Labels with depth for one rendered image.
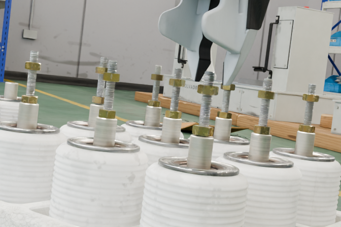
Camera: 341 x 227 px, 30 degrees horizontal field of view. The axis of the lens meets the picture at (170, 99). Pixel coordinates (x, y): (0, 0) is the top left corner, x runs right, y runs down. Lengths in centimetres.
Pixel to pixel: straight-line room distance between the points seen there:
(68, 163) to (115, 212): 7
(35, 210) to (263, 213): 23
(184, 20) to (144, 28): 685
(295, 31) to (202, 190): 351
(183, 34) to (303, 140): 26
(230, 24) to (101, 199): 21
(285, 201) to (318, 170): 10
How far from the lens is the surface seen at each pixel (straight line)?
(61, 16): 710
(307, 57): 410
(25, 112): 73
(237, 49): 56
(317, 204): 77
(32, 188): 71
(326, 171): 76
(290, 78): 402
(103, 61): 82
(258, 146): 68
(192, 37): 60
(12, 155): 70
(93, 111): 82
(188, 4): 60
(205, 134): 58
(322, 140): 350
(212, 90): 58
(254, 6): 56
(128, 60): 737
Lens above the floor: 34
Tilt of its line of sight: 3 degrees down
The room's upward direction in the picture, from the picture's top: 7 degrees clockwise
